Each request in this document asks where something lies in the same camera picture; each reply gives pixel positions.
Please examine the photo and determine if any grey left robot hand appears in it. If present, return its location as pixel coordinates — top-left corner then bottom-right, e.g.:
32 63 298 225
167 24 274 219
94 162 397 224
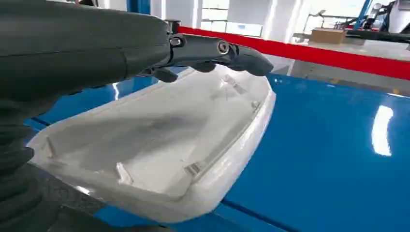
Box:
0 0 275 104

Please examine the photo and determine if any white plastic mirror cover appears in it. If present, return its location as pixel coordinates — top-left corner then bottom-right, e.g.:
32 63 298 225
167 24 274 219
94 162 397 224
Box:
27 65 277 224

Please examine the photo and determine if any blue pillar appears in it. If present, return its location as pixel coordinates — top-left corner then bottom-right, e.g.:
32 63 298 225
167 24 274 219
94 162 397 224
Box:
126 0 151 15

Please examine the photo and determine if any ribbed grey left arm sleeve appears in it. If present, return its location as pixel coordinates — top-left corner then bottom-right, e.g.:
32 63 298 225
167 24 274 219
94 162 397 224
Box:
0 97 61 232

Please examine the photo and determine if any white cabinet with shelves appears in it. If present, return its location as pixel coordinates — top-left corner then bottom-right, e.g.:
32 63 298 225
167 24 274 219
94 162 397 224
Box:
201 0 264 38

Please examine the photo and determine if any red barrier strip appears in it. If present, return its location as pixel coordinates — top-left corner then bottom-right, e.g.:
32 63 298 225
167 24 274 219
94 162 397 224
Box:
177 26 410 81

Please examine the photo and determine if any brown cardboard box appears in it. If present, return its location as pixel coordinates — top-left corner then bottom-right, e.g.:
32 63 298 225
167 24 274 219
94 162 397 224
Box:
309 28 348 45

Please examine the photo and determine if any black lift platform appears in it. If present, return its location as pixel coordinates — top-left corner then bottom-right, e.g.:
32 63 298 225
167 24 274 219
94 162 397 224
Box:
346 29 410 44

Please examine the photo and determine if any blue lift post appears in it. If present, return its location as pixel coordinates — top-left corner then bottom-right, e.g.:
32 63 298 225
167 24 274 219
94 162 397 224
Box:
353 0 374 30

